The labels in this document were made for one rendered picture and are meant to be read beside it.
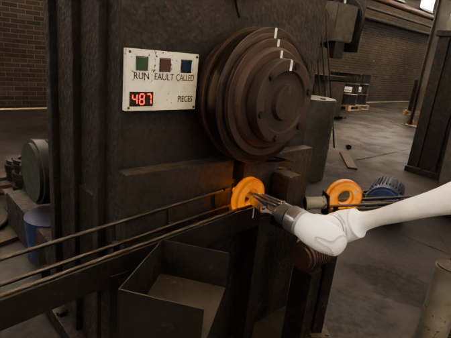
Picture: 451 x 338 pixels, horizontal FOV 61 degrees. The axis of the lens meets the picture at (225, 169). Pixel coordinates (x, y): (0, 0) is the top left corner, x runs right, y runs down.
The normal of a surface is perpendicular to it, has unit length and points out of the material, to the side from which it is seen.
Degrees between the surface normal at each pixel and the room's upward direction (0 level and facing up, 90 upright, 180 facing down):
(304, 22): 90
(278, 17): 90
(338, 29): 92
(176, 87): 90
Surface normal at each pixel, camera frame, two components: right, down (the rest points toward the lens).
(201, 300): 0.08, -0.92
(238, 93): -0.35, 0.13
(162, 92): 0.66, 0.28
